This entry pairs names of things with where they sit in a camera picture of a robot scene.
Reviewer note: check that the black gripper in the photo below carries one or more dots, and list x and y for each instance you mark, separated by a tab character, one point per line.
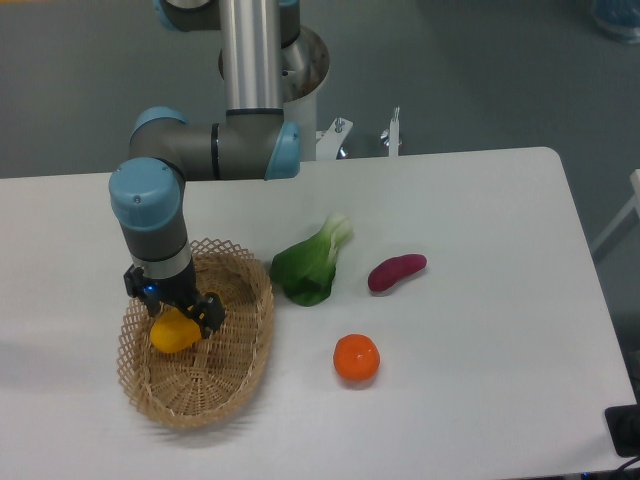
180	291

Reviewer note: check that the yellow mango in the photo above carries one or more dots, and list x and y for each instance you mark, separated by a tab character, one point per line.
173	331

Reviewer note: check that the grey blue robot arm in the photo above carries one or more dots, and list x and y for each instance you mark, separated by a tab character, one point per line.
165	151

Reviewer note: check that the woven wicker basket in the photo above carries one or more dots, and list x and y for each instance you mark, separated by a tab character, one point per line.
211	379

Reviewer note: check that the green bok choy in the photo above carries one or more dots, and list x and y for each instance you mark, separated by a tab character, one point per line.
306	271

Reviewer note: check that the orange tangerine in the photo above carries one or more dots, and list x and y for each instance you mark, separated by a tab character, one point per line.
356	359

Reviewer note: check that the purple sweet potato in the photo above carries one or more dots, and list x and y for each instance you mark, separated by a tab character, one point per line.
393	270

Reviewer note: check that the black device at table edge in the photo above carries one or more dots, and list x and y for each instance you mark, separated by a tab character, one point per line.
623	426

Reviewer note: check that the blue plastic bag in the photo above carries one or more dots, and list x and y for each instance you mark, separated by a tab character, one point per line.
619	19

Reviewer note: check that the white frame at right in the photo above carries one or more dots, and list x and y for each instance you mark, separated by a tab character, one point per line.
621	224

